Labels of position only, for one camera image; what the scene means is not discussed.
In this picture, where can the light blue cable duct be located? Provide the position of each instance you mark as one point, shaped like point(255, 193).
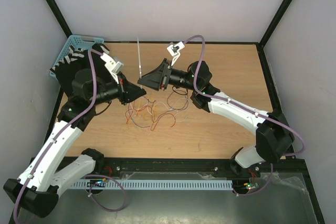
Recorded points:
point(141, 184)

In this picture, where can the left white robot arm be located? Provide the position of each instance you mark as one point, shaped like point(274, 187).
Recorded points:
point(40, 186)

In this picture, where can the white zip tie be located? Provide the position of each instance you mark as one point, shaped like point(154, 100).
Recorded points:
point(139, 58)

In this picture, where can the blue plastic basket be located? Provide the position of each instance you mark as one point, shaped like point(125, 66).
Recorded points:
point(78, 41)

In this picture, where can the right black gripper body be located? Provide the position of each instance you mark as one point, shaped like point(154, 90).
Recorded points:
point(165, 75)

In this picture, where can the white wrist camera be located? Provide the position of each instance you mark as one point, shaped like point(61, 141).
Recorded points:
point(113, 66)
point(174, 50)

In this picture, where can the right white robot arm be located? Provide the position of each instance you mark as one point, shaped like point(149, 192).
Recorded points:
point(270, 129)

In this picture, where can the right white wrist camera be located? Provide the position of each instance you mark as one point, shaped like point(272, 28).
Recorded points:
point(174, 50)

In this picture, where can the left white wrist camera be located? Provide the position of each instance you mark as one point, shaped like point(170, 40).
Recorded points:
point(113, 66)

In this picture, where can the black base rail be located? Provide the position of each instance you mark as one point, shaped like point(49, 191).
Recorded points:
point(216, 167)

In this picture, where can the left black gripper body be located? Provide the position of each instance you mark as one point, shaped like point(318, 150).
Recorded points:
point(124, 96)

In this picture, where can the striped black white cloth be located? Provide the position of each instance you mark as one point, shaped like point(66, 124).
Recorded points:
point(74, 54)

